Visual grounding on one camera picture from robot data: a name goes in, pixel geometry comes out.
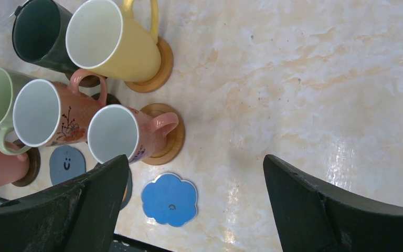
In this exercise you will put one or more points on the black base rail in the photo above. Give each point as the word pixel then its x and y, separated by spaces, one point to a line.
pixel 125 244

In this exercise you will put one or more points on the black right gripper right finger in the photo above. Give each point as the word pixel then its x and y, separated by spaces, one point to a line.
pixel 314 215

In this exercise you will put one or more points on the walnut grooved round coaster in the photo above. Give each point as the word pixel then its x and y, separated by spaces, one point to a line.
pixel 33 170

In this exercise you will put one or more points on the small grey blue mug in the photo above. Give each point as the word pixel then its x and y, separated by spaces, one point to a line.
pixel 118 130

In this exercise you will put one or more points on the dark walnut round coaster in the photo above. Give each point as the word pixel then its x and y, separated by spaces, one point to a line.
pixel 111 99

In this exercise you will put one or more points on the grey smiley silicone coaster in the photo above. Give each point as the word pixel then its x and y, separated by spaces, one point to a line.
pixel 65 163

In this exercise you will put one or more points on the brown mug white interior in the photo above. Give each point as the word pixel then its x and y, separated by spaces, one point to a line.
pixel 49 113

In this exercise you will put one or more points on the light brown round coaster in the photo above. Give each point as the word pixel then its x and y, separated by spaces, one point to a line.
pixel 163 74

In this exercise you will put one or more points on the light green mug front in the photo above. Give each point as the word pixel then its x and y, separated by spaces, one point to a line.
pixel 11 83

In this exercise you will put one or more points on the tan wooden round coaster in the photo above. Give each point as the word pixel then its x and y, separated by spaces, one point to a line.
pixel 174 140

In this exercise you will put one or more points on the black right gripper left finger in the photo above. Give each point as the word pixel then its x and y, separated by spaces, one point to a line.
pixel 79 214

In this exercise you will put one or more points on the dark green mug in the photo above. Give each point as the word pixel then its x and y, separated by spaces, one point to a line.
pixel 39 35

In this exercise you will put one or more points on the blue cloud shaped coaster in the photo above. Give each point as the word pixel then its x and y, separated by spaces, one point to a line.
pixel 170 199

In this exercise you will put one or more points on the yellow mug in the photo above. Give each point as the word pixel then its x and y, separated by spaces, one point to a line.
pixel 103 37

